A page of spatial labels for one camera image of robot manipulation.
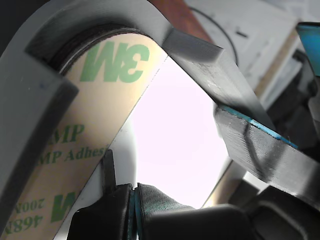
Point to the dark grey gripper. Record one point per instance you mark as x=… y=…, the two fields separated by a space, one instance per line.
x=310 y=135

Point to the white panel with window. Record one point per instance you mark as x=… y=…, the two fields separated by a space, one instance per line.
x=120 y=160

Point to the grey 3D printed fixture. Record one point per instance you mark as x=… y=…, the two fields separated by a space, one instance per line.
x=30 y=112

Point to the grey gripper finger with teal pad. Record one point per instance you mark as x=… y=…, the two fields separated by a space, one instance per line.
x=312 y=45

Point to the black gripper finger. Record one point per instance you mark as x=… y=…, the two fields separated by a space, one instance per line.
x=105 y=220

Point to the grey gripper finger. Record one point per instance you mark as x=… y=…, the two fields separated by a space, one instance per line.
x=155 y=200

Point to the brown wooden panel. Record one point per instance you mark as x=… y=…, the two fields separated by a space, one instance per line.
x=196 y=20

